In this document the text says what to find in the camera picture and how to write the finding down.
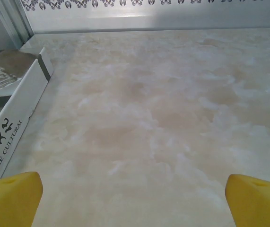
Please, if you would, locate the aluminium frame rail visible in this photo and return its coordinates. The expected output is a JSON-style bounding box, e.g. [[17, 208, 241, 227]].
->
[[23, 9, 270, 34]]

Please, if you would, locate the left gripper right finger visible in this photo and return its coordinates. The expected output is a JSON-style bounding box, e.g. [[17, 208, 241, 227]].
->
[[225, 174, 270, 227]]

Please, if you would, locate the white heritage cultural book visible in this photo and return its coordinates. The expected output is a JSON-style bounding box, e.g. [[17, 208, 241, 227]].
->
[[0, 47, 55, 184]]

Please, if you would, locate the aluminium frame post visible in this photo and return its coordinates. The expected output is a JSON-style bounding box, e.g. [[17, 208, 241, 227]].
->
[[0, 0, 35, 49]]

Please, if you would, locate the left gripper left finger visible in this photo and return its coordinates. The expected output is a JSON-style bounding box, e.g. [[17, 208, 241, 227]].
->
[[0, 172, 44, 227]]

